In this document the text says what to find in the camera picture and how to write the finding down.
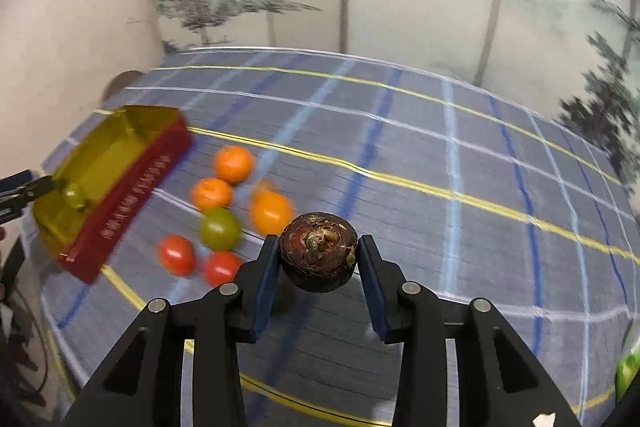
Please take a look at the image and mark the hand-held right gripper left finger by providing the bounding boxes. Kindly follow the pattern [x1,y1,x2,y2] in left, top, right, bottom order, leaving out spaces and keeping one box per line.
[60,234,281,427]

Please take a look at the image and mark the dark brown mangosteen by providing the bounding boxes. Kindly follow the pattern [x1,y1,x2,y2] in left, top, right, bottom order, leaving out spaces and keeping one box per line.
[278,212,360,293]

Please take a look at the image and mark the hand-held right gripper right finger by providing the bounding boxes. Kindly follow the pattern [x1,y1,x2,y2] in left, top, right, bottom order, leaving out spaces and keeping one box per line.
[357,234,581,427]

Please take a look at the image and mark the small orange mandarin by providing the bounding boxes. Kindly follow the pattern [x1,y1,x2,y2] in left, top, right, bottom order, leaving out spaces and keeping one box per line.
[214,146,256,185]
[191,177,235,212]

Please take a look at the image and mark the green object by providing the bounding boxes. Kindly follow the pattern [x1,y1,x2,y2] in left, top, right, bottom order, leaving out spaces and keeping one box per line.
[615,347,640,400]

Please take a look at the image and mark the green tomato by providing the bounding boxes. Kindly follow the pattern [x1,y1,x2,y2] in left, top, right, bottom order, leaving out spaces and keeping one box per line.
[198,207,242,252]
[62,184,88,209]

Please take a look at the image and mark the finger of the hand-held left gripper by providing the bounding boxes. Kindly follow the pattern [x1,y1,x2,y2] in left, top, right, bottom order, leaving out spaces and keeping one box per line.
[0,171,33,195]
[0,177,54,224]

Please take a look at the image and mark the red tin box gold interior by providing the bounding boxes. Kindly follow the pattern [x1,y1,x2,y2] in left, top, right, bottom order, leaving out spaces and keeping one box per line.
[32,104,193,285]

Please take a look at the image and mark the large smooth orange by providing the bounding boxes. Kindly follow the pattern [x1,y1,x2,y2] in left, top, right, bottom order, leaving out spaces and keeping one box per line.
[248,189,295,235]

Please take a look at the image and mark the red tomato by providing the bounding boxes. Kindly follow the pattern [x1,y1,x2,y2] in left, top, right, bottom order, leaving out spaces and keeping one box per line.
[202,251,243,288]
[156,234,197,277]

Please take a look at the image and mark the round grey stone disc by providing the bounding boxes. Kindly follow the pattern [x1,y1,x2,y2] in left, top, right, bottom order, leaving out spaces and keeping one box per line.
[100,71,146,100]

